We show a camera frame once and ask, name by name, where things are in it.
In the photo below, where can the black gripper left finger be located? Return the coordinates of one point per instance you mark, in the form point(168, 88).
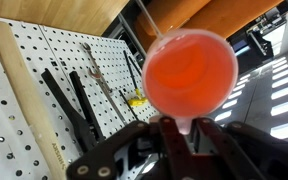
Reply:
point(131, 147)

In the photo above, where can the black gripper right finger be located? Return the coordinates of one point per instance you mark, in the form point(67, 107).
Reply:
point(245, 152)

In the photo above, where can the pink plastic mug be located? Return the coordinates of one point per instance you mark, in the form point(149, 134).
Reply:
point(189, 73)

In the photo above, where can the black pliers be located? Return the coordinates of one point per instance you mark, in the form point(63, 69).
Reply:
point(86, 128)

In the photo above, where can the white pegboard panel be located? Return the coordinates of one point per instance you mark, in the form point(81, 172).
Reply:
point(104, 74)

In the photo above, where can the lower silver wrench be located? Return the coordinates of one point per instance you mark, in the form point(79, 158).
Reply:
point(101, 82)

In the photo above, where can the silver wrench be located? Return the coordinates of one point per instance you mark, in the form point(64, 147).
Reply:
point(101, 82)
point(95, 71)

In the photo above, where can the upper silver wrench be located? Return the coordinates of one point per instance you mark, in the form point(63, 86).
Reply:
point(95, 71)

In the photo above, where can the orange sofa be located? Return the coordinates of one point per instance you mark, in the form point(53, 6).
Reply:
point(224, 17)

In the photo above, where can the upper yellow T-handle key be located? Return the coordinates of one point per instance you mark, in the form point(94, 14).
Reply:
point(139, 99)

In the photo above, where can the yellow t-handle key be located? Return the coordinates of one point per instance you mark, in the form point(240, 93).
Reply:
point(129, 107)
point(139, 99)

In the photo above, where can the lower yellow T-handle key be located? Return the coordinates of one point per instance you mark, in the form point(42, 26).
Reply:
point(129, 107)

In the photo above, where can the wooden handle hammer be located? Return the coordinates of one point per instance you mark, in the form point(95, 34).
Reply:
point(30, 103)

